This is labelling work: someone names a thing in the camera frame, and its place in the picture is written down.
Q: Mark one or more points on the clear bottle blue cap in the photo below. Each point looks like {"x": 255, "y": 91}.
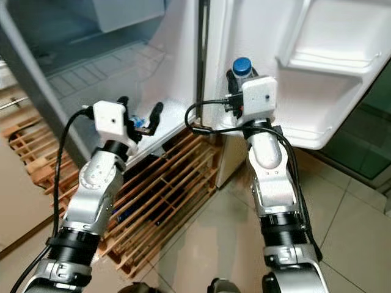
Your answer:
{"x": 242, "y": 66}

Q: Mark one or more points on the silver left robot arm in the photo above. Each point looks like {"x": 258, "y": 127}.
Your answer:
{"x": 91, "y": 195}

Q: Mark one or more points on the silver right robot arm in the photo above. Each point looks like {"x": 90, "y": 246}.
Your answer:
{"x": 272, "y": 171}

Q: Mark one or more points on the white fridge body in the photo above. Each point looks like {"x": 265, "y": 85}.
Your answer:
{"x": 159, "y": 67}

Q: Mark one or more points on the white fridge door shelf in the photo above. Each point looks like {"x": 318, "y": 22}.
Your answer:
{"x": 330, "y": 61}

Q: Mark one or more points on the grey fridge drawer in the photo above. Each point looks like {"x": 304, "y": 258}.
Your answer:
{"x": 128, "y": 15}

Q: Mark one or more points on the wooden slatted pallet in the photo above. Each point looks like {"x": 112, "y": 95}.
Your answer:
{"x": 159, "y": 201}

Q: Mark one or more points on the green glass sliding door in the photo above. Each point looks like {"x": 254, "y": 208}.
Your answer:
{"x": 366, "y": 134}

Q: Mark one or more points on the grey left robot leg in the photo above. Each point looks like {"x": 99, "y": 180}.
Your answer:
{"x": 137, "y": 288}

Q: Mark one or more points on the grey robot leg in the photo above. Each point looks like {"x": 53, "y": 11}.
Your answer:
{"x": 223, "y": 287}
{"x": 137, "y": 288}

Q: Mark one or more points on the grey right robot leg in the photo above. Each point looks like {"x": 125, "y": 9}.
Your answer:
{"x": 223, "y": 287}

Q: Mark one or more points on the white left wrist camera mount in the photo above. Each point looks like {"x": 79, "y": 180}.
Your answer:
{"x": 113, "y": 121}

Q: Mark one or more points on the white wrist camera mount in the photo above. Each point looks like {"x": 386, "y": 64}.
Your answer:
{"x": 113, "y": 121}
{"x": 259, "y": 97}

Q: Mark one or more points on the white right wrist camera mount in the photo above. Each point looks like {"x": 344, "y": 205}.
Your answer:
{"x": 259, "y": 97}

